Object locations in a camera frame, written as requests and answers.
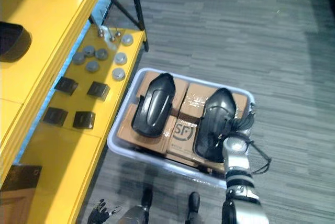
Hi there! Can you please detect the left robot leg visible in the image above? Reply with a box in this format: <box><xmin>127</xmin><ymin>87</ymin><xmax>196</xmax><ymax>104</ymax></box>
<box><xmin>119</xmin><ymin>187</ymin><xmax>154</xmax><ymax>224</ymax></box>

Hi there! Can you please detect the taped brown cardboard box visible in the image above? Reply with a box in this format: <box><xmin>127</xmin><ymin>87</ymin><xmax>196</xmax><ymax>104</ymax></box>
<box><xmin>180</xmin><ymin>82</ymin><xmax>248</xmax><ymax>121</ymax></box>

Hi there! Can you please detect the grey round cap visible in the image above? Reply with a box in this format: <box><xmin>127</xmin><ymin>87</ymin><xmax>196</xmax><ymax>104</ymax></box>
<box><xmin>82</xmin><ymin>46</ymin><xmax>96</xmax><ymax>58</ymax></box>
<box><xmin>85</xmin><ymin>60</ymin><xmax>101</xmax><ymax>73</ymax></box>
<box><xmin>72</xmin><ymin>52</ymin><xmax>86</xmax><ymax>65</ymax></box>
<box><xmin>114</xmin><ymin>52</ymin><xmax>128</xmax><ymax>65</ymax></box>
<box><xmin>111</xmin><ymin>68</ymin><xmax>126</xmax><ymax>81</ymax></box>
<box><xmin>120</xmin><ymin>34</ymin><xmax>135</xmax><ymax>47</ymax></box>
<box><xmin>95</xmin><ymin>48</ymin><xmax>108</xmax><ymax>60</ymax></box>

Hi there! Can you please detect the white plastic bin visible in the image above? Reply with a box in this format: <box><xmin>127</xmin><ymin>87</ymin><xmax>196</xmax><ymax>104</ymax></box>
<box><xmin>107</xmin><ymin>67</ymin><xmax>256</xmax><ymax>189</ymax></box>

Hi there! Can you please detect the yellow metal shelf rack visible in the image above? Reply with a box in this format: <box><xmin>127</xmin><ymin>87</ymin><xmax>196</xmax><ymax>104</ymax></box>
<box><xmin>0</xmin><ymin>0</ymin><xmax>150</xmax><ymax>224</ymax></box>

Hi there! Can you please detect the black square block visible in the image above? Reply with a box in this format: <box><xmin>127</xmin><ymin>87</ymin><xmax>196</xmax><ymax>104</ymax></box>
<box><xmin>53</xmin><ymin>76</ymin><xmax>79</xmax><ymax>96</ymax></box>
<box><xmin>72</xmin><ymin>111</ymin><xmax>96</xmax><ymax>130</ymax></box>
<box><xmin>86</xmin><ymin>81</ymin><xmax>110</xmax><ymax>102</ymax></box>
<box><xmin>42</xmin><ymin>106</ymin><xmax>69</xmax><ymax>127</ymax></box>

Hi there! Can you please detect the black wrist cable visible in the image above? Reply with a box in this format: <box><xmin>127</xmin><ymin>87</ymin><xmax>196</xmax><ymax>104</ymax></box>
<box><xmin>245</xmin><ymin>140</ymin><xmax>273</xmax><ymax>175</ymax></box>

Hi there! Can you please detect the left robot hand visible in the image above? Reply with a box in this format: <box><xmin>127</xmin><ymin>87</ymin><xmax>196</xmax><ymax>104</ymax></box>
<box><xmin>87</xmin><ymin>198</ymin><xmax>122</xmax><ymax>224</ymax></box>

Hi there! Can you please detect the printed logo cardboard box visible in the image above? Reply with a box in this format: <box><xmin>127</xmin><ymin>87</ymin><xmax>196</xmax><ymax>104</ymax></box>
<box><xmin>166</xmin><ymin>115</ymin><xmax>203</xmax><ymax>162</ymax></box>

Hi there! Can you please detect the black plastic housing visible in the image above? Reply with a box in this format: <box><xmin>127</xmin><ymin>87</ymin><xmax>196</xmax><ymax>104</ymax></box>
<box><xmin>131</xmin><ymin>72</ymin><xmax>176</xmax><ymax>138</ymax></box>
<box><xmin>194</xmin><ymin>87</ymin><xmax>237</xmax><ymax>164</ymax></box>
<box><xmin>0</xmin><ymin>21</ymin><xmax>32</xmax><ymax>63</ymax></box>

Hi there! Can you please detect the right robot leg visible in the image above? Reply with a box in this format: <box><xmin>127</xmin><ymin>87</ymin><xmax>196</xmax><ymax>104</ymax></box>
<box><xmin>184</xmin><ymin>192</ymin><xmax>202</xmax><ymax>224</ymax></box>

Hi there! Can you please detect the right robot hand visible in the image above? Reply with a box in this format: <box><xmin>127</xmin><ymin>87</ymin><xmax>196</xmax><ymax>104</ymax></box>
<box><xmin>226</xmin><ymin>103</ymin><xmax>256</xmax><ymax>138</ymax></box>

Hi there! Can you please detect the robot leg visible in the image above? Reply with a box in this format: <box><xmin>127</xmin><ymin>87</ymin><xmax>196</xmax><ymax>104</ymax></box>
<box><xmin>119</xmin><ymin>187</ymin><xmax>154</xmax><ymax>224</ymax></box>
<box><xmin>184</xmin><ymin>192</ymin><xmax>202</xmax><ymax>224</ymax></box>

